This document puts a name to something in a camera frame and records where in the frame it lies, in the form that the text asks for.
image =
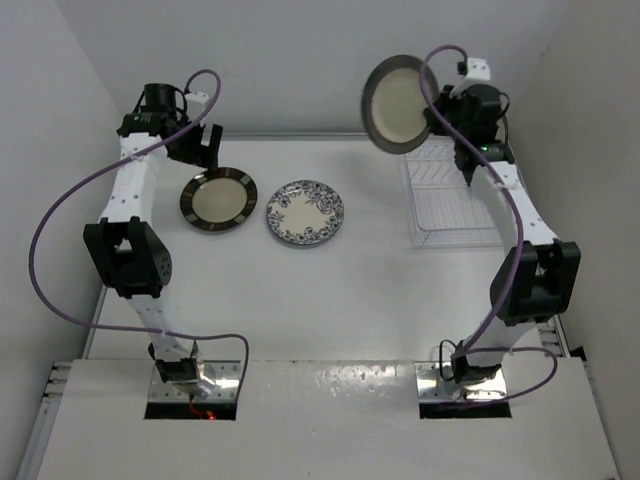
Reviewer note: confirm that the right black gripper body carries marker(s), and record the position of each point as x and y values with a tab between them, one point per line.
450	110

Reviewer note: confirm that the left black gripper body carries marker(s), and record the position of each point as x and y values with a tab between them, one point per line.
188	147

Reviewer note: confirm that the grey rim plate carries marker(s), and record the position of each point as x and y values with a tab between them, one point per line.
393	102
505	130

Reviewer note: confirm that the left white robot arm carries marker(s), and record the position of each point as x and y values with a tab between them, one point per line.
128	254

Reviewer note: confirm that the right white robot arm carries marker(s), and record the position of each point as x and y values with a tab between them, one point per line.
537	276

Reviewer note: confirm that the brown striped rim plate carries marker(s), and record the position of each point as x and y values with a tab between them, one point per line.
219	199

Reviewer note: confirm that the blue floral plate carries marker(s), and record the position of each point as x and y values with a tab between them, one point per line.
305	213

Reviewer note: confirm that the white front board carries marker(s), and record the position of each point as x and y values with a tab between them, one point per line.
311	420

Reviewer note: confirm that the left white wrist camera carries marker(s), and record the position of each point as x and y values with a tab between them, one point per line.
197	102

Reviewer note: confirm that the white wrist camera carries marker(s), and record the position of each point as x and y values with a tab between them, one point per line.
197	102
474	70

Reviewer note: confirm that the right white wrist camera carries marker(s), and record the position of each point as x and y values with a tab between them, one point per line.
474	70

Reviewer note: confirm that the white wire dish rack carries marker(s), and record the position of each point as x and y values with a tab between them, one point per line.
442	211

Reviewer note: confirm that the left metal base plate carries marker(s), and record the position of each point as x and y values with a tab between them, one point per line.
218	384

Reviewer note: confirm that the metal base plate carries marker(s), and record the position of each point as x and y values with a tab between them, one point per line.
218	384
434	387

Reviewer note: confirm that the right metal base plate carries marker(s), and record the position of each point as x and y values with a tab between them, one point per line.
434	387

